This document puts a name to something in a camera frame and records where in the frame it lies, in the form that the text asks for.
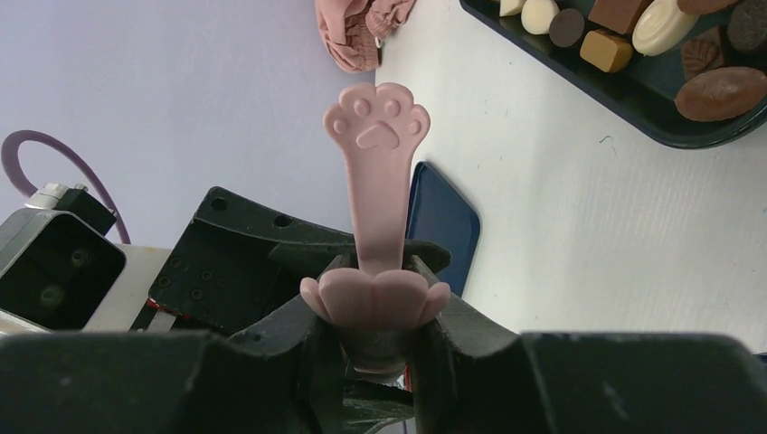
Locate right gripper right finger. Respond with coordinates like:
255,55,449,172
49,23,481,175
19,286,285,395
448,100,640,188
410,293,767,434

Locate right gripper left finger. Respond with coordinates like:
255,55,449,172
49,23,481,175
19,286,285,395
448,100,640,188
1,297,343,433

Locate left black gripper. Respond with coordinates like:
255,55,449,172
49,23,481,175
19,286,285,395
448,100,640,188
147,186,453,336

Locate pink cat paw tongs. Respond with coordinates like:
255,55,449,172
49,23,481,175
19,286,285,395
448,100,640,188
300,83,450,382

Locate caramel square chocolate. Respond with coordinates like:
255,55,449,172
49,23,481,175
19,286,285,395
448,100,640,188
579,30,634,73

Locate brown oval chocolate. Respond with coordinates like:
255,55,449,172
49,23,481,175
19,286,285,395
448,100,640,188
674,67,766,122

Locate black chocolate tray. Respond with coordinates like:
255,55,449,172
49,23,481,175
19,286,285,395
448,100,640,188
459,1,766,149

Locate white oval chocolate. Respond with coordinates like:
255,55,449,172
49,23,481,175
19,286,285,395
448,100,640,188
631,0,699,56

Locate blue tin lid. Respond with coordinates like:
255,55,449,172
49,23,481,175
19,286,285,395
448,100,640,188
406,161,480,297

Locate pink cloth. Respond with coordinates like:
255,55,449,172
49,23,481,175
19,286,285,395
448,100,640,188
315,0,415,73

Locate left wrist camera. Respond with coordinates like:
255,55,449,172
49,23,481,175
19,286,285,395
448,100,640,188
1,184,127,334

